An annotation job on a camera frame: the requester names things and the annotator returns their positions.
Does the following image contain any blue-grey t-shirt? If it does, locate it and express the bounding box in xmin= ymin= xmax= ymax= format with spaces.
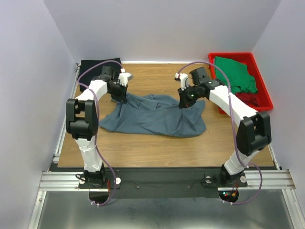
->
xmin=99 ymin=94 xmax=206 ymax=138

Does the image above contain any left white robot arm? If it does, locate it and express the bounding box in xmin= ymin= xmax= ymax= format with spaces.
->
xmin=66 ymin=66 xmax=133 ymax=187

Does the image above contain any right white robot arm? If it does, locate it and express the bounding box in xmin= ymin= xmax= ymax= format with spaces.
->
xmin=175 ymin=67 xmax=272 ymax=184

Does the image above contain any black folded t-shirt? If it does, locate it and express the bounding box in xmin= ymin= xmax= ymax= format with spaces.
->
xmin=79 ymin=59 xmax=121 ymax=86

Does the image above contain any green t-shirt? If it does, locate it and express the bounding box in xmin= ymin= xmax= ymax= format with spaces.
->
xmin=214 ymin=56 xmax=258 ymax=94

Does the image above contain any dark red t-shirt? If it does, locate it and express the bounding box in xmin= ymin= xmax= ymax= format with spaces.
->
xmin=235 ymin=92 xmax=260 ymax=107

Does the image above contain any red plastic bin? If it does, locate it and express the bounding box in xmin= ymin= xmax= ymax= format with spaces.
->
xmin=208 ymin=52 xmax=273 ymax=111

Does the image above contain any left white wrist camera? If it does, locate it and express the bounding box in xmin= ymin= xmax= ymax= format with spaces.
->
xmin=117 ymin=68 xmax=133 ymax=87

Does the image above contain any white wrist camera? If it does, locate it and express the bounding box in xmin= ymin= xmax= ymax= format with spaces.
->
xmin=117 ymin=68 xmax=133 ymax=87
xmin=175 ymin=73 xmax=190 ymax=91

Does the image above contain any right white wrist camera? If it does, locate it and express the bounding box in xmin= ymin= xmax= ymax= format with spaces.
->
xmin=175 ymin=73 xmax=190 ymax=91

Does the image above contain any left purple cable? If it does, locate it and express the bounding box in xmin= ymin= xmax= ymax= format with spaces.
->
xmin=77 ymin=59 xmax=122 ymax=207

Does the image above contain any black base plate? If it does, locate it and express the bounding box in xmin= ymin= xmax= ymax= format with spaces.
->
xmin=47 ymin=167 xmax=281 ymax=200

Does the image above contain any aluminium frame rail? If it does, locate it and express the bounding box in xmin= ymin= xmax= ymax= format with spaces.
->
xmin=39 ymin=170 xmax=295 ymax=191

